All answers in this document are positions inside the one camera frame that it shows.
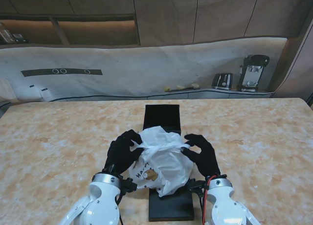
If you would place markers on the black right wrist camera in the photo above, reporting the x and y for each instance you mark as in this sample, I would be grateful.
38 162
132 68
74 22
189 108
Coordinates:
195 184

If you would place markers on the yellow fruit pieces on board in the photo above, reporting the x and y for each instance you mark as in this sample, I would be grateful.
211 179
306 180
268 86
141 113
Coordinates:
182 88

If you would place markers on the white printed plastic bag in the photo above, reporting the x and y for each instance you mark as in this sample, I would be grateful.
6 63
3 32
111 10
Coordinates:
166 166

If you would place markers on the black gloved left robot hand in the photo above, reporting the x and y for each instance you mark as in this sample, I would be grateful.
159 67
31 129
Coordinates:
121 152

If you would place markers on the grey counter ledge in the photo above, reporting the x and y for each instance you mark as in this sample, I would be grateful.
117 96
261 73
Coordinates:
207 94

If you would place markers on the black toaster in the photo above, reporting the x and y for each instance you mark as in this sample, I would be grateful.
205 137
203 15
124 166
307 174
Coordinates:
222 81

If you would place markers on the black open gift box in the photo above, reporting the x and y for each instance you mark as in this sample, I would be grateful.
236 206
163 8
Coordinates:
161 117

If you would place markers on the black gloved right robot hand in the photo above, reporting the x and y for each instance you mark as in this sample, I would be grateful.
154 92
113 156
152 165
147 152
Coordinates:
204 154

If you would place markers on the white protective cloth cover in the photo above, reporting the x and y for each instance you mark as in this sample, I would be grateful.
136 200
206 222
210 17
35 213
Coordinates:
146 68

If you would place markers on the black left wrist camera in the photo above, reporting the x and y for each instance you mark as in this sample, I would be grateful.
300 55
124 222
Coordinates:
129 185

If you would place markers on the dark strip with white rings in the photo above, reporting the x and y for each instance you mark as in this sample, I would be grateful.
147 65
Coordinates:
36 73

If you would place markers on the black silver coffee machine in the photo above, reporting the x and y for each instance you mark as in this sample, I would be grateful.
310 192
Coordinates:
253 73

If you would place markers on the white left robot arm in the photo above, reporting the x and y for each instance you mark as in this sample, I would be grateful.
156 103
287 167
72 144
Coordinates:
97 203

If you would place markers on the black device on shelf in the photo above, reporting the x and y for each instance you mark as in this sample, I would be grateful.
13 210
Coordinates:
19 38

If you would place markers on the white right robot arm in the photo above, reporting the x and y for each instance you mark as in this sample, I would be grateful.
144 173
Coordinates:
225 205

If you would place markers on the black gift box lid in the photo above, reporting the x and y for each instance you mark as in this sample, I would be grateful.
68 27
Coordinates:
171 208

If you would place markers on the wooden wall shelf niche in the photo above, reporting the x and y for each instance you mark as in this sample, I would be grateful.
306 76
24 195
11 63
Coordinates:
97 31

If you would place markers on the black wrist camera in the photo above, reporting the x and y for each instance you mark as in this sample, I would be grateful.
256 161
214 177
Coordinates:
129 185
195 184

